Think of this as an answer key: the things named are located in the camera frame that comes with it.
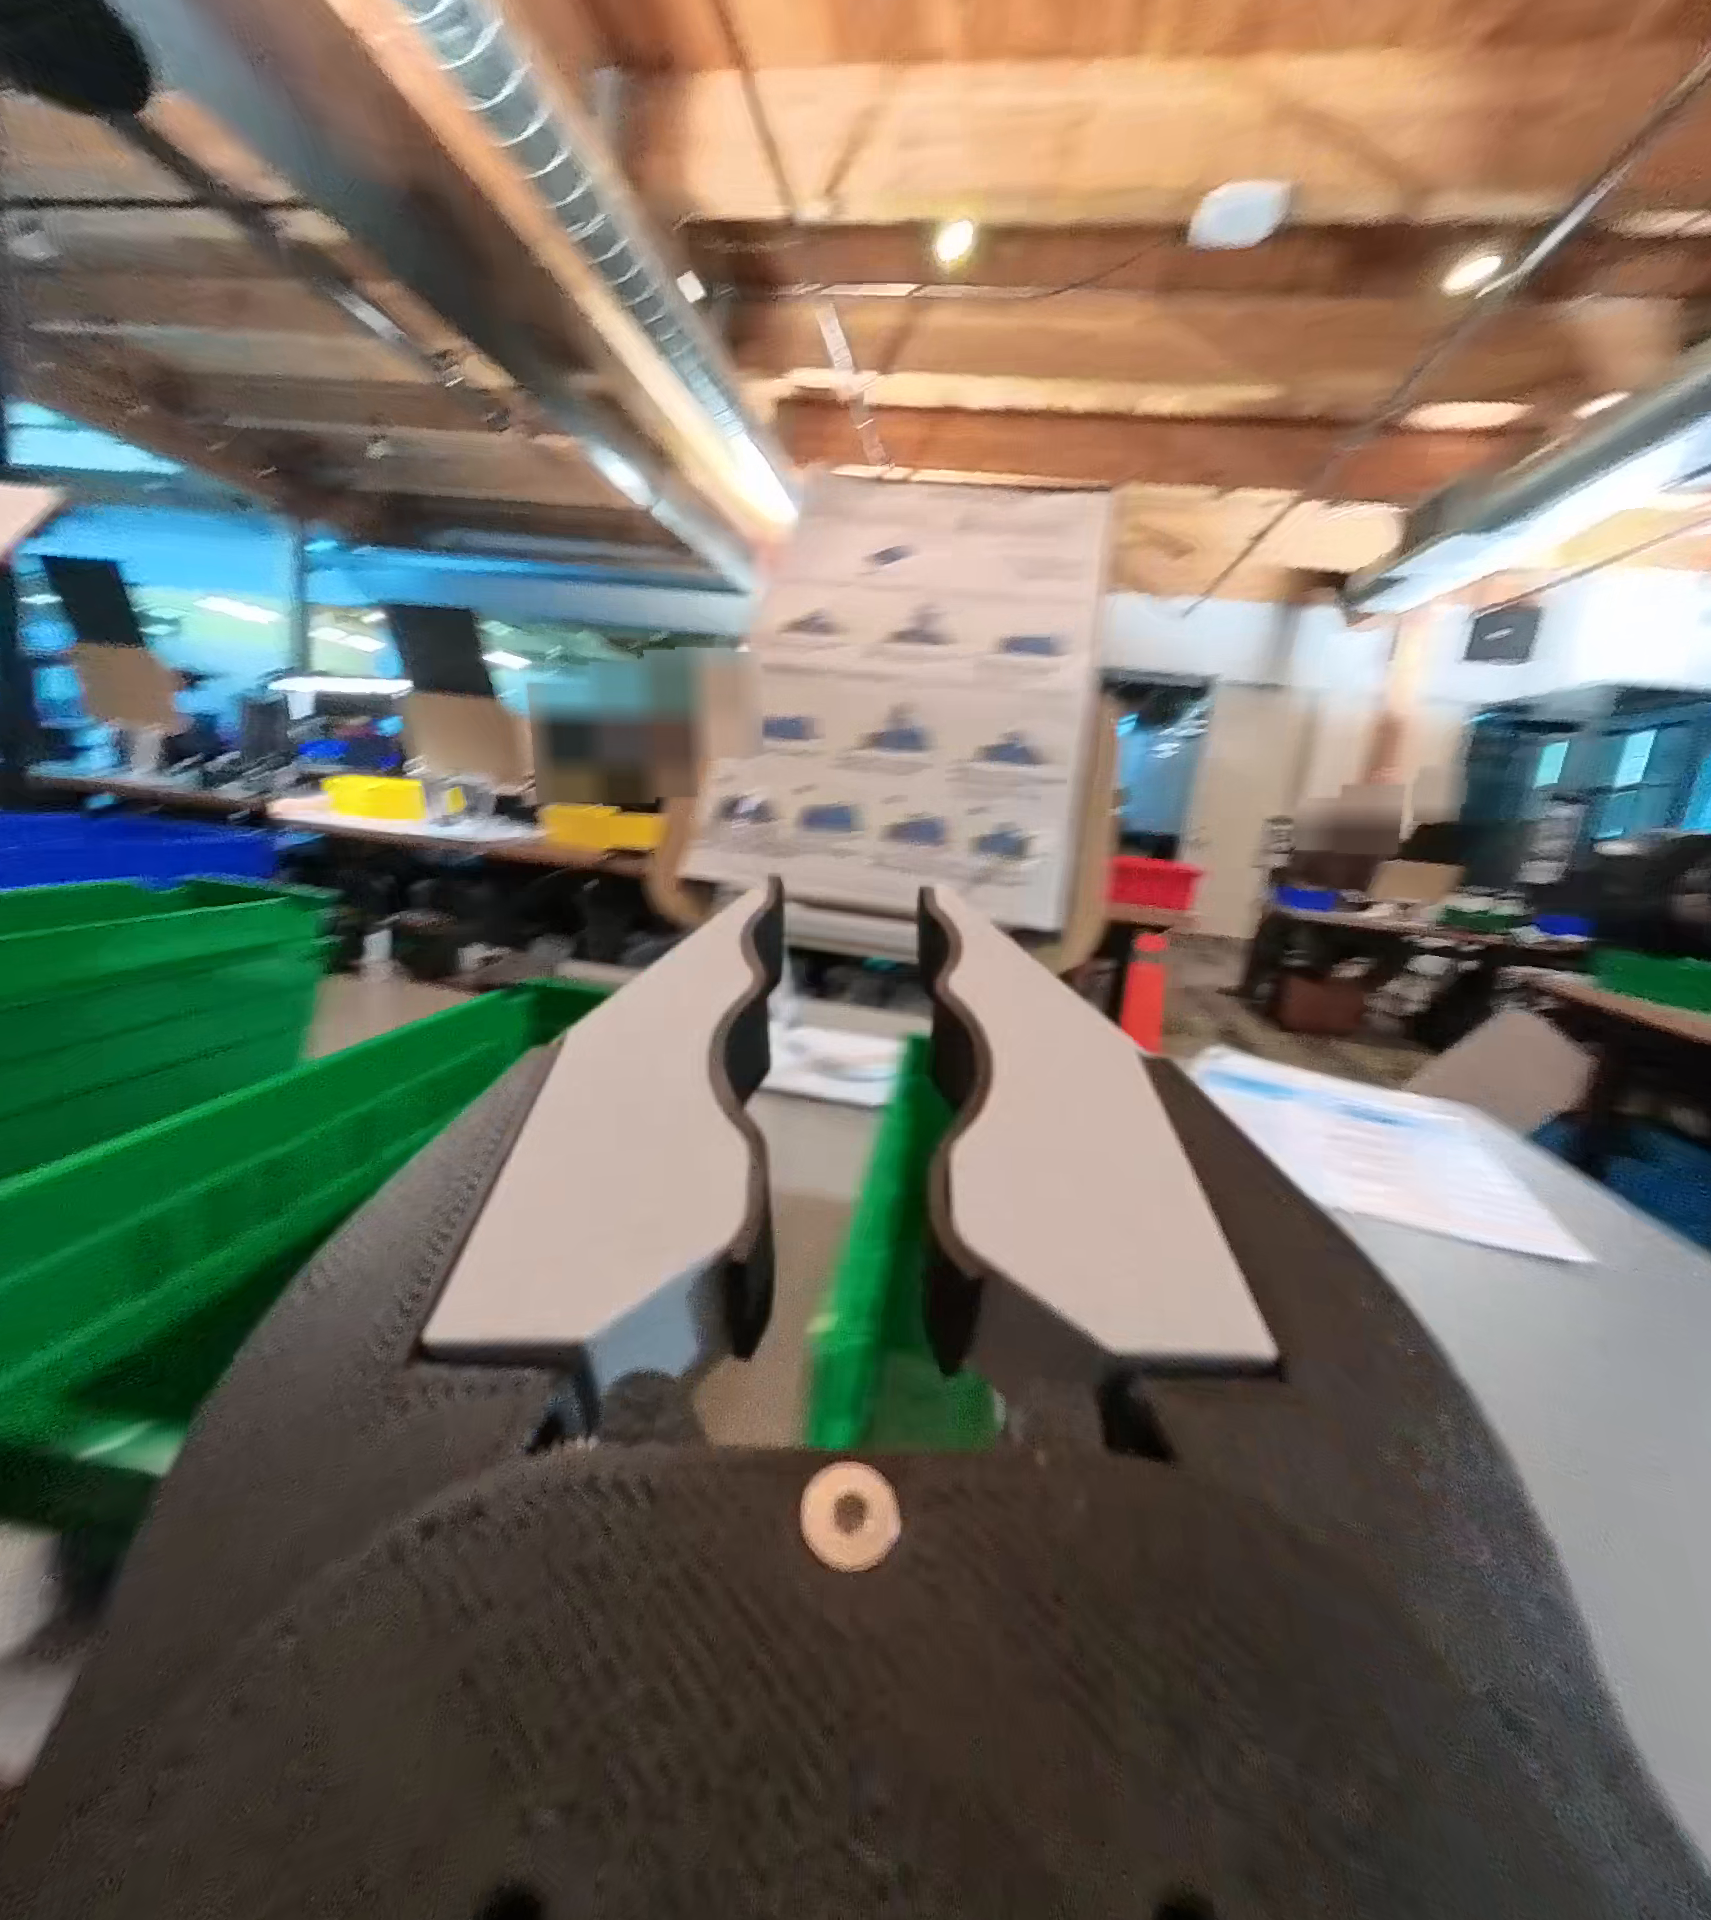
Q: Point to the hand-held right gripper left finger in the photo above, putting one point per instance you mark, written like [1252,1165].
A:
[600,1184]

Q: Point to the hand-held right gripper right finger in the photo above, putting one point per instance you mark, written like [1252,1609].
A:
[1096,1201]

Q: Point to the grey desk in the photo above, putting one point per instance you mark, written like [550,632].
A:
[1619,1425]

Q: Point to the orange safety cone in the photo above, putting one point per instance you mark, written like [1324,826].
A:
[1144,991]

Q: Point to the white blue paper sheet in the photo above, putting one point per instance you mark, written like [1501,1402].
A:
[1396,1155]

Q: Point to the red bin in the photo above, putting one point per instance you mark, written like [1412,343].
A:
[1152,882]

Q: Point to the long wooden table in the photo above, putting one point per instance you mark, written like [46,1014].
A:
[494,848]

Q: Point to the yellow bin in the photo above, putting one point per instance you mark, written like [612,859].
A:
[600,828]
[372,795]

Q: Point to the black monitor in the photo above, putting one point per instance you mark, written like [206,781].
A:
[442,653]

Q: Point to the large blue bin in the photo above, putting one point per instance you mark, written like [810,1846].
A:
[74,853]

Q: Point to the small green bin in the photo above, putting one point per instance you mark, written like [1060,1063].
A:
[1687,978]

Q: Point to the round ceiling lamp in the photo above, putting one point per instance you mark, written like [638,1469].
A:
[1469,271]
[954,241]

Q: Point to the white ceiling access point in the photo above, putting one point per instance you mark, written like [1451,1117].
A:
[1242,213]

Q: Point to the black pole with round top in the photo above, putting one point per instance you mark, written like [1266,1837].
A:
[44,52]

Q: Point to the silver air duct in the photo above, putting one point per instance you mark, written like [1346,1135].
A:
[600,225]
[1619,451]

